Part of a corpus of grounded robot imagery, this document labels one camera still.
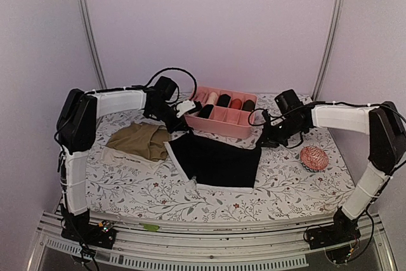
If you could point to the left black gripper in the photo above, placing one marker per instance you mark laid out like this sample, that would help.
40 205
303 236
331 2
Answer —
179 125

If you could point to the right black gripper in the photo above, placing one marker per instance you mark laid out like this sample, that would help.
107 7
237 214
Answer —
269 139

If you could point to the black underwear white trim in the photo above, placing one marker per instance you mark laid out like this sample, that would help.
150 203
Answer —
214 165

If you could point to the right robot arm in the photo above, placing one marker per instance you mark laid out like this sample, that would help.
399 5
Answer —
379 125

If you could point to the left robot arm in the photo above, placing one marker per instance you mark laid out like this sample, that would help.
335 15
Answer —
76 126

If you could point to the black rolled underwear front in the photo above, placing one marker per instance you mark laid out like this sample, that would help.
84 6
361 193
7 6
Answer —
205 112

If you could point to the black rolled underwear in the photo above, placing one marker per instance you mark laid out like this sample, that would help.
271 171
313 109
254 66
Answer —
223 100
205 112

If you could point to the beige rolled underwear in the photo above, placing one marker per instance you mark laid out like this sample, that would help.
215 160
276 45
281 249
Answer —
212 98

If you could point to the olive rolled underwear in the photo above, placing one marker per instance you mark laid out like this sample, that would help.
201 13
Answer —
248 106

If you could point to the black rolled underwear back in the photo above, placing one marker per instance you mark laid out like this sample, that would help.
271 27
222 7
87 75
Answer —
223 100

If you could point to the red rolled underwear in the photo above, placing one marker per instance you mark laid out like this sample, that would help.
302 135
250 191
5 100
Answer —
236 104

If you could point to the khaki underwear cream waistband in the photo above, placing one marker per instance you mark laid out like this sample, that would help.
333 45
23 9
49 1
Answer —
137 146

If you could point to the pink folded cloth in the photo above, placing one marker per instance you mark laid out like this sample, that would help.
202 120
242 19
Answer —
201 97

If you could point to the pink divided storage box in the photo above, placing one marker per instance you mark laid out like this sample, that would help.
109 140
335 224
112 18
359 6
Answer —
224 121

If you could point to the floral table mat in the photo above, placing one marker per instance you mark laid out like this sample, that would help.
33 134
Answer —
307 178

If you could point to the red patterned bowl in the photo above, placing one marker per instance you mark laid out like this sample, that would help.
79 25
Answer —
313 159

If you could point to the green tape scrap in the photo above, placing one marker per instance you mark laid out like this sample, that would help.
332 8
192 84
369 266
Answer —
150 227

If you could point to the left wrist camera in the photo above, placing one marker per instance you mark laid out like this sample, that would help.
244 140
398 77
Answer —
184 107

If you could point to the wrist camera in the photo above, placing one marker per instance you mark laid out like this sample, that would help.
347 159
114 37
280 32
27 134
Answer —
184 107
276 120

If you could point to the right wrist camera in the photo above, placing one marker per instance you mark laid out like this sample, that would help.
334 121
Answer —
276 120

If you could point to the aluminium front rail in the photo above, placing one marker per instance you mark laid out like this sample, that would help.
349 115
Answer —
263 245

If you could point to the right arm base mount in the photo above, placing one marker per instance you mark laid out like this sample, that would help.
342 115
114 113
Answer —
339 241

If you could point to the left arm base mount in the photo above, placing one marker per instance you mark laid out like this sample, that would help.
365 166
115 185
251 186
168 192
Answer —
82 231

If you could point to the right aluminium frame post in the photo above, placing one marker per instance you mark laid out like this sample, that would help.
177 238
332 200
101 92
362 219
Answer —
329 46

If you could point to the aluminium frame post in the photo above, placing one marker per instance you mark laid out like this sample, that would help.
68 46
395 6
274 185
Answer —
329 46
88 29

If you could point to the left aluminium frame post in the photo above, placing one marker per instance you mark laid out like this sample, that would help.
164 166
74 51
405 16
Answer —
88 29

